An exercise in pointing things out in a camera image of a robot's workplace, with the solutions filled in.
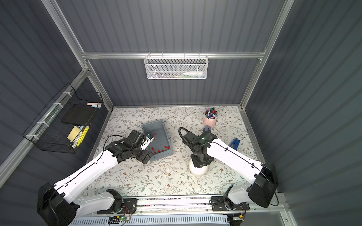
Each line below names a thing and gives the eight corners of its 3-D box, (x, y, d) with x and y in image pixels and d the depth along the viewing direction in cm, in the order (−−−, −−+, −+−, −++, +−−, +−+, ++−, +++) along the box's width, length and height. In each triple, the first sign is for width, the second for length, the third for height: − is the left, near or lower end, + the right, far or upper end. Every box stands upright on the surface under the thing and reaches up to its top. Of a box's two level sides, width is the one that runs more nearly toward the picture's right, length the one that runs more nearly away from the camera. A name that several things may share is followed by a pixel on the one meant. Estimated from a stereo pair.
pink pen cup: (203, 128, 108) (205, 117, 98) (202, 119, 114) (204, 107, 104) (214, 128, 108) (217, 117, 98) (213, 119, 114) (215, 107, 104)
